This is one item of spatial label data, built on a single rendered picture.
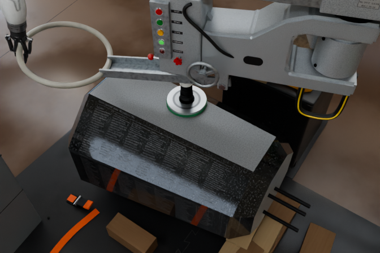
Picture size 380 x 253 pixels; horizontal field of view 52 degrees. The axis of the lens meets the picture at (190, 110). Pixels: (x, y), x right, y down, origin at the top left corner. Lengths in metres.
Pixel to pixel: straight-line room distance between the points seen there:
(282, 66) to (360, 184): 1.51
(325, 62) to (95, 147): 1.27
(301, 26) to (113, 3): 3.13
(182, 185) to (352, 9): 1.12
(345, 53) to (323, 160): 1.50
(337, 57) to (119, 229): 1.60
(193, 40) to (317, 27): 0.50
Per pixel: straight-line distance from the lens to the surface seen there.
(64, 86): 2.03
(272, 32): 1.59
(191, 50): 1.71
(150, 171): 2.06
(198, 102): 2.07
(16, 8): 2.02
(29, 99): 3.55
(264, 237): 2.41
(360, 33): 1.58
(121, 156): 2.13
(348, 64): 1.69
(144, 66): 2.08
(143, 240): 2.46
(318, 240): 2.60
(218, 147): 1.93
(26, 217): 2.66
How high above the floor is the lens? 2.38
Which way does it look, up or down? 48 degrees down
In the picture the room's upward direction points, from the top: 1 degrees counter-clockwise
